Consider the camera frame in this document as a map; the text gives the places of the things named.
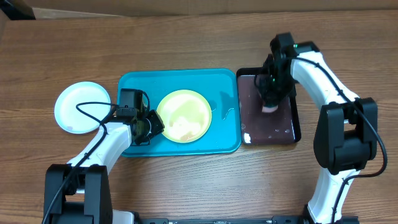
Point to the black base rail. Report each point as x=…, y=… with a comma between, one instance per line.
x=217, y=221

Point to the dark object top left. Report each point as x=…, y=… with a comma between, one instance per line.
x=17, y=10

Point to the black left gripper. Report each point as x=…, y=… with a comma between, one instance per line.
x=158, y=127

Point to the yellow plate with stain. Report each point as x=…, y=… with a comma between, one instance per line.
x=186, y=116

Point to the brown cardboard backdrop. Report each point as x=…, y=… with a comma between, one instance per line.
x=202, y=7

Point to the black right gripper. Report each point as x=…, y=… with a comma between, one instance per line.
x=270, y=97

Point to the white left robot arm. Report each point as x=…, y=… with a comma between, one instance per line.
x=78, y=191

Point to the light blue plate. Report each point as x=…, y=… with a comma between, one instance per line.
x=65, y=112

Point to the black rectangular water tray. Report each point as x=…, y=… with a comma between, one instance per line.
x=279, y=127

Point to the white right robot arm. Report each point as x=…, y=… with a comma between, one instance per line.
x=346, y=137

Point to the green and pink sponge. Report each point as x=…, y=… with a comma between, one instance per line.
x=269, y=108

